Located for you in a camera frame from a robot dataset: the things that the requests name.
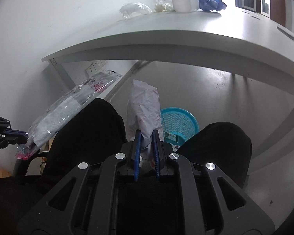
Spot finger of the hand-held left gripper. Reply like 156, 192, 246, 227
0, 115, 28, 138
0, 136, 24, 153

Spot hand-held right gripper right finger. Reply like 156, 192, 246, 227
152, 129, 276, 235

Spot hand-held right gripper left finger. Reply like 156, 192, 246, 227
17, 129, 142, 235

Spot blue plastic basket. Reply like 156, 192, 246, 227
160, 107, 199, 150

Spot pale paper bag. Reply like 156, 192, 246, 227
126, 80, 164, 163

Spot clear plastic bag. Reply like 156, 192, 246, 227
16, 70, 124, 161

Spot green printed wrapper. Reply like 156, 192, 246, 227
164, 132, 177, 144

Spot black office chair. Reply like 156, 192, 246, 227
13, 149, 52, 177

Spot white table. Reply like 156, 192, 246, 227
40, 5, 294, 157

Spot white crumpled plastic bag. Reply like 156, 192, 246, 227
119, 2, 152, 20

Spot clear bag with food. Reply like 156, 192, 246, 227
154, 0, 174, 12

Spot white plastic container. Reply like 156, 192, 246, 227
171, 0, 199, 13

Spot brown cabinet with glass doors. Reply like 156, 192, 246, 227
235, 0, 288, 28

